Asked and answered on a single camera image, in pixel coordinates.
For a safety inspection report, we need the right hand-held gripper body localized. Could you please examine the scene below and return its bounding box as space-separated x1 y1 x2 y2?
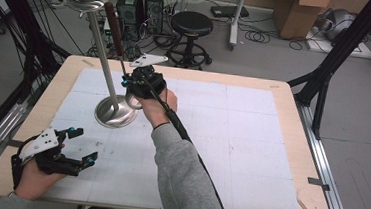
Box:
126 52 170 102

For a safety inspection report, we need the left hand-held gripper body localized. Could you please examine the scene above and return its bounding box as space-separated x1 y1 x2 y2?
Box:
17 125 87 178

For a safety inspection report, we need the metal stand with round base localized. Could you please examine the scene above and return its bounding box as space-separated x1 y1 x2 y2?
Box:
56 0 149 131

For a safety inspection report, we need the metal ladle with brown handle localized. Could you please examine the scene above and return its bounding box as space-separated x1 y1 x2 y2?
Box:
95 1 152 111

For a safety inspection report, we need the person's right hand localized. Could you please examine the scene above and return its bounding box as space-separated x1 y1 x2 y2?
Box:
133 85 180 131

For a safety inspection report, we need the person's left hand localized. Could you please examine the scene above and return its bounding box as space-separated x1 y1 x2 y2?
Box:
15 161 67 204

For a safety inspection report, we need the dark tape strip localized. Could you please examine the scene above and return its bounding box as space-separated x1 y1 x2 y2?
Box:
0 137 23 150
306 176 332 192

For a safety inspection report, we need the small white box green light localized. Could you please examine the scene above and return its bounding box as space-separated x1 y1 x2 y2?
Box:
102 16 116 37

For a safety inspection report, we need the black computer tower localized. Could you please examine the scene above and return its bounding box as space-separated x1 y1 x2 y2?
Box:
140 0 167 35
113 0 146 40

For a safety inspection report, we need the black round stool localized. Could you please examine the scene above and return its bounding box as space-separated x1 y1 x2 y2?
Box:
162 9 217 71

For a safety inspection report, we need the flat black device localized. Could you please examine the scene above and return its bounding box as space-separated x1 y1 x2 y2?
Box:
209 2 251 21

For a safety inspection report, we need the white gridded mat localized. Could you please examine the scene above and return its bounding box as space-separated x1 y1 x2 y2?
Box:
40 65 313 209

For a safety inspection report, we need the large open cardboard box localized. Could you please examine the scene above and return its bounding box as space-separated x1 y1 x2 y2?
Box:
271 0 334 44

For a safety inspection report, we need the silver rounded appliance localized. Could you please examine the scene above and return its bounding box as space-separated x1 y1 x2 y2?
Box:
314 7 358 44

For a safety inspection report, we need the white flat board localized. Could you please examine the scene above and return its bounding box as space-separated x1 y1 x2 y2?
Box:
303 26 371 60

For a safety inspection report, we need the black sleeved cable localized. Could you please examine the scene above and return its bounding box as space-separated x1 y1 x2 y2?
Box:
132 76 240 209
7 142 35 192

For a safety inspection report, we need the white stand post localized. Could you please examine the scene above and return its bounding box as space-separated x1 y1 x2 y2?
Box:
227 0 250 52

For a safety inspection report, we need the black metal frame with cables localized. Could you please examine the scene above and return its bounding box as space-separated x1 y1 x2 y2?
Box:
0 0 76 163

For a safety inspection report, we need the coiled black cable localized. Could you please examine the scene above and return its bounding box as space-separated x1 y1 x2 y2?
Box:
243 24 273 45

